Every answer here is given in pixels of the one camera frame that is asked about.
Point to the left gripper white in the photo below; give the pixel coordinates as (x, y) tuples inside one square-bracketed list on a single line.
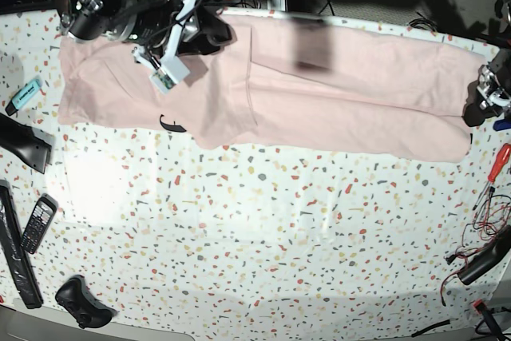
[(493, 89)]

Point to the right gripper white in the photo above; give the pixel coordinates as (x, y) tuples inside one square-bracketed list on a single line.
[(160, 34)]

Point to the pink T-shirt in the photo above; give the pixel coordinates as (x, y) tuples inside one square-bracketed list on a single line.
[(287, 82)]

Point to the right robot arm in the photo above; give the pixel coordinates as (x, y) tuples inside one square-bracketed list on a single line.
[(87, 20)]

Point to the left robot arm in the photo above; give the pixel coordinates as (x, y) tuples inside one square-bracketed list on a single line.
[(502, 41)]

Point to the black cylindrical device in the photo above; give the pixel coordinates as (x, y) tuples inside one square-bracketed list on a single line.
[(491, 255)]

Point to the black tool red tip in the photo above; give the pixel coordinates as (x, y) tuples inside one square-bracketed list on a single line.
[(494, 329)]

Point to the turquoise highlighter marker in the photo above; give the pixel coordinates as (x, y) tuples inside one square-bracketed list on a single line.
[(23, 96)]

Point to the terrazzo pattern tablecloth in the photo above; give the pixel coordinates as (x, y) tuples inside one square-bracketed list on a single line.
[(243, 242)]

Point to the black hair dryer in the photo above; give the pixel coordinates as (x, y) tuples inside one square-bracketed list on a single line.
[(21, 141)]

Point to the long black bar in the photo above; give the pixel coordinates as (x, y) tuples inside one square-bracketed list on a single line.
[(16, 257)]

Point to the black game controller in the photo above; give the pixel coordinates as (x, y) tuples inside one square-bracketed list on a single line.
[(77, 300)]

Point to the blue handled tool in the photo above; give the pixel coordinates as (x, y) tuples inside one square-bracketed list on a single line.
[(502, 125)]

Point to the red handled screwdriver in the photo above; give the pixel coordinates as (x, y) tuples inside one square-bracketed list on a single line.
[(501, 160)]

